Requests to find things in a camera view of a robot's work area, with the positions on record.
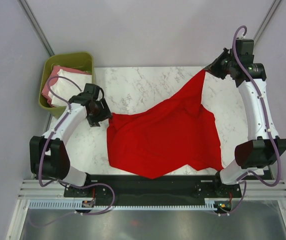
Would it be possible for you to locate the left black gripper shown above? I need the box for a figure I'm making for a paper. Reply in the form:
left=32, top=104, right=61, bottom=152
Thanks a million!
left=86, top=98, right=113, bottom=128

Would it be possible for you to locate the red t shirt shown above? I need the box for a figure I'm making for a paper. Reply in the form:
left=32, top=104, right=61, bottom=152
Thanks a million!
left=106, top=70, right=223, bottom=179

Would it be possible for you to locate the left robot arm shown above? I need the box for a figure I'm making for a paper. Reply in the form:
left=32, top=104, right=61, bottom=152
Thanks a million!
left=29, top=83, right=112, bottom=197

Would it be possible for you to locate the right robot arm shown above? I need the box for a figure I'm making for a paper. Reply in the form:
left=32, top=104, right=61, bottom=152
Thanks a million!
left=205, top=38, right=286, bottom=197

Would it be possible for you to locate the white folded t shirt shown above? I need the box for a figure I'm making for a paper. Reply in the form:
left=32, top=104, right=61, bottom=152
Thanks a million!
left=50, top=69, right=92, bottom=101

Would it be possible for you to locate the olive green plastic bin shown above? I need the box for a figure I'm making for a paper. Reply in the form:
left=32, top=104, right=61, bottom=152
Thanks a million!
left=38, top=51, right=96, bottom=119

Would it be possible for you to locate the pink folded t shirt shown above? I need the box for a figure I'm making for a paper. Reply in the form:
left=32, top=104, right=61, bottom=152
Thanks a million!
left=41, top=65, right=91, bottom=107

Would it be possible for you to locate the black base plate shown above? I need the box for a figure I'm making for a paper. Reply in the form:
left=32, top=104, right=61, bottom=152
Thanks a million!
left=64, top=174, right=242, bottom=205

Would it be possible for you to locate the right aluminium frame post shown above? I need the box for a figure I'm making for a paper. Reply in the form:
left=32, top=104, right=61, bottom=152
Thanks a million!
left=235, top=0, right=283, bottom=74

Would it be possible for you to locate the aluminium frame post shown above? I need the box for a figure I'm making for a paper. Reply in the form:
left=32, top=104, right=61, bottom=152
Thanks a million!
left=235, top=0, right=283, bottom=74
left=17, top=0, right=55, bottom=57

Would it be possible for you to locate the white slotted cable duct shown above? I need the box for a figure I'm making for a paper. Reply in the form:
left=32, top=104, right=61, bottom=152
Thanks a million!
left=28, top=199, right=217, bottom=211

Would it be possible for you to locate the aluminium rail profile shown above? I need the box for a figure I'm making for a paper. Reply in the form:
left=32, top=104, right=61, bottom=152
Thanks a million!
left=18, top=180, right=286, bottom=201

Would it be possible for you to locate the left aluminium frame post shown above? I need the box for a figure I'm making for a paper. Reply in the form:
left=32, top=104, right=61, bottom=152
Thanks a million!
left=17, top=0, right=55, bottom=57

